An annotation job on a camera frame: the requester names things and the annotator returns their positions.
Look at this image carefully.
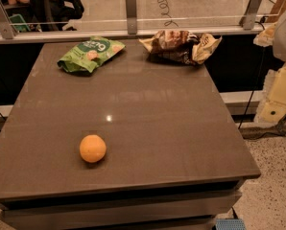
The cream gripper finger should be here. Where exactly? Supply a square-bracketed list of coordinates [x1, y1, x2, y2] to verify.
[253, 23, 275, 47]
[254, 63, 286, 124]

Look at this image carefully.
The orange fruit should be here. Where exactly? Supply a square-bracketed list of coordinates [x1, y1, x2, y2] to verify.
[80, 135, 107, 163]

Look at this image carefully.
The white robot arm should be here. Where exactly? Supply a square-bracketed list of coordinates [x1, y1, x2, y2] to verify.
[253, 12, 286, 127]

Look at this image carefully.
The brown chip bag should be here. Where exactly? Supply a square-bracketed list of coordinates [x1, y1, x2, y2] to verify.
[140, 30, 222, 65]

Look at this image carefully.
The green chip bag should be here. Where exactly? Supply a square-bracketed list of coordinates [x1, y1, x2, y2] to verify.
[58, 36, 125, 74]

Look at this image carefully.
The blue perforated floor box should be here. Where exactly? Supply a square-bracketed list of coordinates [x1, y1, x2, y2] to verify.
[215, 218, 247, 230]

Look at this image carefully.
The seated person in background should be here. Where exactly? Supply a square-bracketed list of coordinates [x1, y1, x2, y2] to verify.
[8, 0, 84, 32]

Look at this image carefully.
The green plastic bin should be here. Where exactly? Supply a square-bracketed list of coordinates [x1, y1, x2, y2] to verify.
[10, 14, 31, 33]

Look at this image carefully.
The glass barrier panel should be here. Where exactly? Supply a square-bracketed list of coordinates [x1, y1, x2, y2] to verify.
[1, 0, 286, 38]

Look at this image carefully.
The grey table drawer unit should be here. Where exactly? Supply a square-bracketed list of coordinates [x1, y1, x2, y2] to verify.
[0, 182, 241, 230]

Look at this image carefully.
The right metal glass bracket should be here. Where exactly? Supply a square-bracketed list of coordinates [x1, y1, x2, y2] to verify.
[239, 0, 262, 30]

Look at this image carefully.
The metal glass bracket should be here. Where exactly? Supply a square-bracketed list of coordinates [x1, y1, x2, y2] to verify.
[125, 0, 137, 35]
[0, 0, 15, 39]
[239, 0, 262, 30]

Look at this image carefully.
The black coiled cable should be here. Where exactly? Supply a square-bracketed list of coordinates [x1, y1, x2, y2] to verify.
[149, 0, 179, 28]

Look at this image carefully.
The middle metal glass bracket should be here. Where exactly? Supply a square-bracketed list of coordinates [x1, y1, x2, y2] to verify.
[125, 0, 137, 35]

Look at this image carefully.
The left metal glass bracket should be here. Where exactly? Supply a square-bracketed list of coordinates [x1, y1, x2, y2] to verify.
[0, 0, 15, 39]

